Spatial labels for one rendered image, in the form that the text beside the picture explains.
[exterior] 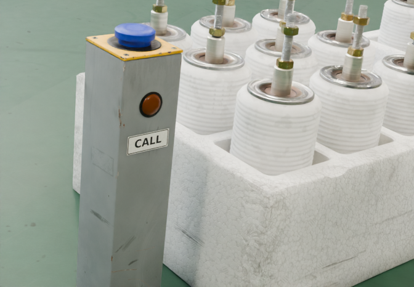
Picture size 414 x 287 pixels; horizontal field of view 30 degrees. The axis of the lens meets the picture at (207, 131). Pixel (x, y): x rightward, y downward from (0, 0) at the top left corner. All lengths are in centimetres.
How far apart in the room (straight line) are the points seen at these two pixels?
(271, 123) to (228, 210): 11
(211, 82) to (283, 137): 12
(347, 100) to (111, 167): 30
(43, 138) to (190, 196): 46
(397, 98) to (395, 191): 12
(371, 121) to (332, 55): 17
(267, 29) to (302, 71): 17
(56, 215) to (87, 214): 24
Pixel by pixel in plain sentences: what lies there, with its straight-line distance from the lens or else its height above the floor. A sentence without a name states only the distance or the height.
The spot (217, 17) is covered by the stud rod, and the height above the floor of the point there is 31.
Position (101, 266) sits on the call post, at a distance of 84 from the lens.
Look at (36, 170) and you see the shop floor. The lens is 120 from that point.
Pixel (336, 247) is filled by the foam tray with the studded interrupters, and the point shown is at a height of 7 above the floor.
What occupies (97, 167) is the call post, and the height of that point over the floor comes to 18.
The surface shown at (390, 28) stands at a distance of 139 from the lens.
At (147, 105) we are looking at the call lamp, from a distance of 75.
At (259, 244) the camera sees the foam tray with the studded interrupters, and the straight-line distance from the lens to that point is 83.
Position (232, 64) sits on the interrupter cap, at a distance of 93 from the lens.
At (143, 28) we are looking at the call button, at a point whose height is 33.
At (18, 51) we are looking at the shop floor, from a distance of 173.
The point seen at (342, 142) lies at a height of 19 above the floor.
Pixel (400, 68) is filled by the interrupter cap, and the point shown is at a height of 25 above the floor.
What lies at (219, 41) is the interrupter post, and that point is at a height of 28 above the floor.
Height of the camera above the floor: 54
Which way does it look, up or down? 23 degrees down
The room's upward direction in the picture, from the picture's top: 6 degrees clockwise
